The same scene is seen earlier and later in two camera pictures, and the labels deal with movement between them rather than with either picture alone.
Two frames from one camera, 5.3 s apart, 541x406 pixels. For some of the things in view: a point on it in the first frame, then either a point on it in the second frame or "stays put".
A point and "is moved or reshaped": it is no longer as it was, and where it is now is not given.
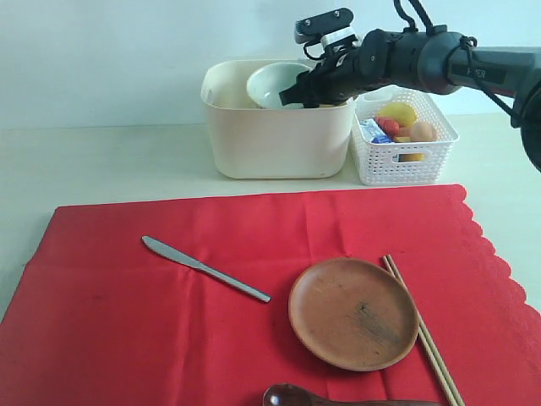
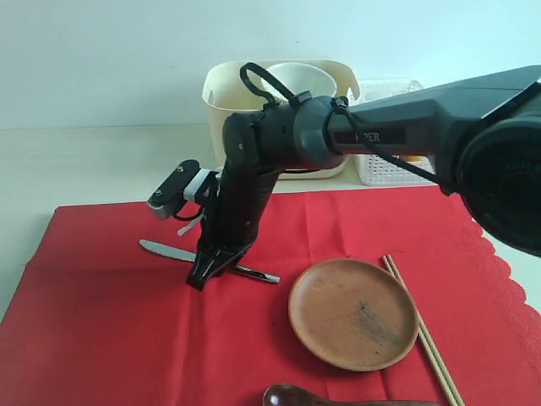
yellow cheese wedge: x=407 y=157 stays put
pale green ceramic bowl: x=265 y=83 is moved or reshaped
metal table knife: x=172 y=253 -> x=241 y=271
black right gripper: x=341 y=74 -> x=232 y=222
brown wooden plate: x=353 y=315 stays put
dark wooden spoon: x=293 y=395 stays put
